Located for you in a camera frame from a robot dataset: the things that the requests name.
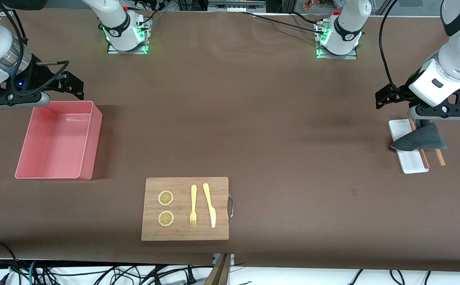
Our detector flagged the grey cloth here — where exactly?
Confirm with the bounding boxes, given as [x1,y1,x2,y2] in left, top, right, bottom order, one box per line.
[390,122,448,152]

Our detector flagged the white rectangular tray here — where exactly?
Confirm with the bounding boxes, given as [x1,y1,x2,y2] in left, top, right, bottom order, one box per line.
[388,119,430,175]

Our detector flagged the pink plastic bin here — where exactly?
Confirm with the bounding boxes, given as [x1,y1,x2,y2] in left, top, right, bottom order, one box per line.
[15,101,103,181]

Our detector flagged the yellow plastic fork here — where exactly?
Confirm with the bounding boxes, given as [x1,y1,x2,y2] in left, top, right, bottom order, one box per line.
[189,184,198,228]

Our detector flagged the wooden cutting board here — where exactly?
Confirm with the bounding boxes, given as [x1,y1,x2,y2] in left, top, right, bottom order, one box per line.
[141,177,229,241]

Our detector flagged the yellow plastic knife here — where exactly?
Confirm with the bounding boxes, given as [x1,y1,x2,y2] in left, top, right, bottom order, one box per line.
[203,182,217,229]

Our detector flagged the wooden plank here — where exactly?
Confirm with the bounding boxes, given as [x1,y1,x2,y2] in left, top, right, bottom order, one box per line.
[205,253,232,285]

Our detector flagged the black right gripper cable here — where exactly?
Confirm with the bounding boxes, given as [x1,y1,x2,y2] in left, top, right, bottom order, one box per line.
[0,0,71,97]

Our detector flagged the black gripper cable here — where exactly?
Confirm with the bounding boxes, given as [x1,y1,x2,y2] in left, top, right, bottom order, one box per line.
[379,0,399,94]
[0,0,71,97]

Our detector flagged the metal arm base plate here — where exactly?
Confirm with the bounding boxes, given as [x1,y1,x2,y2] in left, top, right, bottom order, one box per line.
[106,16,151,55]
[316,20,359,60]

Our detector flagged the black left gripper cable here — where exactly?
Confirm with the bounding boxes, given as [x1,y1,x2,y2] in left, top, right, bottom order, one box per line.
[379,0,399,94]

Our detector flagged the short black table cable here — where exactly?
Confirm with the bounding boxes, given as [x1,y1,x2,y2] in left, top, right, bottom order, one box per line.
[291,11,319,23]

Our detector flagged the long black table cable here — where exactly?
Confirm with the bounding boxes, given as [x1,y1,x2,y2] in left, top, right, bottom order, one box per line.
[241,11,327,33]

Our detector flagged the small metal bracket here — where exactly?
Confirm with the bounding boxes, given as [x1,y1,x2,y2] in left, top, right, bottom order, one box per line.
[213,253,235,265]

